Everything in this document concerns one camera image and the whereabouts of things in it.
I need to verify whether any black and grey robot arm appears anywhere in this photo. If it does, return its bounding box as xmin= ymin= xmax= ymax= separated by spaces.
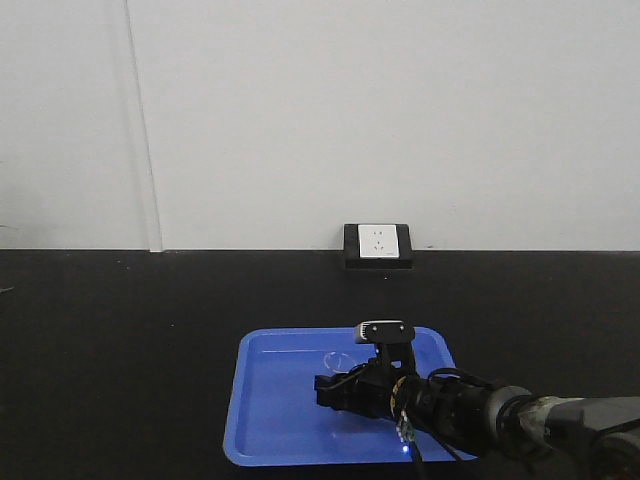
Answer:
xmin=314 ymin=361 xmax=639 ymax=479

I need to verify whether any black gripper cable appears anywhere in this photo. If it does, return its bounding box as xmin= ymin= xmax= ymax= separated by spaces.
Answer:
xmin=397 ymin=367 xmax=491 ymax=480

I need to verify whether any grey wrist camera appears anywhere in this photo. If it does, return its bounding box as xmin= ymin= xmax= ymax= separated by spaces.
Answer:
xmin=354 ymin=320 xmax=415 ymax=344

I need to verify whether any clear glass beaker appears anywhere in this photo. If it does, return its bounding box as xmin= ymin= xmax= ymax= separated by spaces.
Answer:
xmin=319 ymin=351 xmax=359 ymax=416

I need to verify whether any white wall power socket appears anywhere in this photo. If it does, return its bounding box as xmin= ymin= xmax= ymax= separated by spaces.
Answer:
xmin=343 ymin=224 xmax=413 ymax=270

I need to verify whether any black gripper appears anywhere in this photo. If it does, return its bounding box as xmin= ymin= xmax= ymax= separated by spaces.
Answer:
xmin=314 ymin=360 xmax=418 ymax=419

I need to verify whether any blue plastic tray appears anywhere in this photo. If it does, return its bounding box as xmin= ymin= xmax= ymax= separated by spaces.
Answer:
xmin=222 ymin=326 xmax=481 ymax=467

